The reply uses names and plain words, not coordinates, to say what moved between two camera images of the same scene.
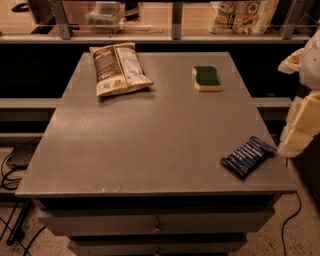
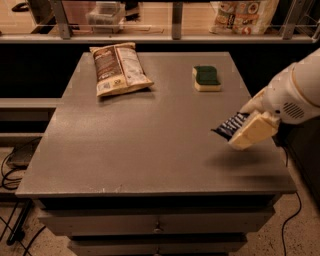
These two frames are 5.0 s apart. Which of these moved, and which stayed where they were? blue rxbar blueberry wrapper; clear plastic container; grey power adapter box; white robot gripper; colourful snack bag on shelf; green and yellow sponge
Moved: white robot gripper; blue rxbar blueberry wrapper
Stayed: clear plastic container; grey power adapter box; colourful snack bag on shelf; green and yellow sponge
